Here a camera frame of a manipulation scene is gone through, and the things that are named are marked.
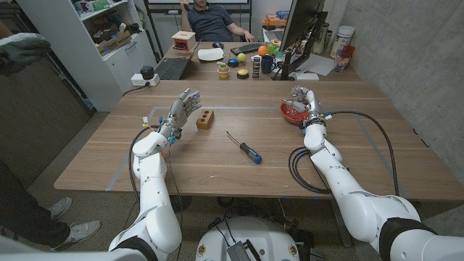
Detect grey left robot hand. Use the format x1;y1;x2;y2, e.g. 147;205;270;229
158;88;202;141

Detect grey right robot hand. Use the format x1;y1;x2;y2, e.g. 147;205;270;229
281;86;323;126

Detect clear plastic bottle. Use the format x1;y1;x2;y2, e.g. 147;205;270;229
286;86;309;109

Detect red bowl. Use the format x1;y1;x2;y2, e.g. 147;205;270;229
279;101;309;125

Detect wooden block with holes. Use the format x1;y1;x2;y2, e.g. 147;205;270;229
196;109;215;131

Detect metal thermos bottle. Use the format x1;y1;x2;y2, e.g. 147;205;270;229
313;22;330;55

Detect white paper sheets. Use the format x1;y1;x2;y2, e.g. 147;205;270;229
289;53;335;77

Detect black laptop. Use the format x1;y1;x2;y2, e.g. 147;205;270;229
154;38;202;81

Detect white power strip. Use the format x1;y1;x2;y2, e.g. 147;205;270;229
130;73;161;87

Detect red cup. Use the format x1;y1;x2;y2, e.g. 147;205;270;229
333;44;356;73

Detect dark blue mug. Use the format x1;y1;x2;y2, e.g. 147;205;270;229
260;54;277;75

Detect white plate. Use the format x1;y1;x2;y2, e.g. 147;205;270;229
197;47;225;62

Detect wooden box with red front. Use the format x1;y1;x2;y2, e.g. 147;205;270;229
171;30;196;52

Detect white wipes canister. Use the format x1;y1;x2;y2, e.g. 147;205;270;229
329;25;356;59

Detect black computer monitor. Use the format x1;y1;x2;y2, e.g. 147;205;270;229
271;0;329;81

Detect white shelf cabinet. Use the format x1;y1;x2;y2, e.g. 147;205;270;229
16;0;159;112

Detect black keyboard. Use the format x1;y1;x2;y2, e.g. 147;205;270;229
230;42;262;56

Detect orange box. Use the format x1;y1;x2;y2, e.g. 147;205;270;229
262;14;287;28

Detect cardboard box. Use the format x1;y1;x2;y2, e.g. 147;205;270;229
96;30;133;55

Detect seated person in dark shirt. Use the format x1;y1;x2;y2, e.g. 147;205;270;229
180;0;255;43

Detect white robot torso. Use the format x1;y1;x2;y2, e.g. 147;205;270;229
195;216;301;261

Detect standing person legs and sneakers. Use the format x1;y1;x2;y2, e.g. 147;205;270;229
0;161;102;251

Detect coiled black ethernet cable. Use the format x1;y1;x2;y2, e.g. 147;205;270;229
288;146;333;195

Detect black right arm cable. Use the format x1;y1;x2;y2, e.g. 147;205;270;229
322;110;400;197

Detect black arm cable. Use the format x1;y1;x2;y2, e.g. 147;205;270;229
128;125;160;204
322;110;400;197

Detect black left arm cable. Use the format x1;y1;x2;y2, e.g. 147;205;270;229
128;125;160;204

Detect blue black handled screwdriver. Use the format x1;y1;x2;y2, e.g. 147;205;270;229
226;130;262;165

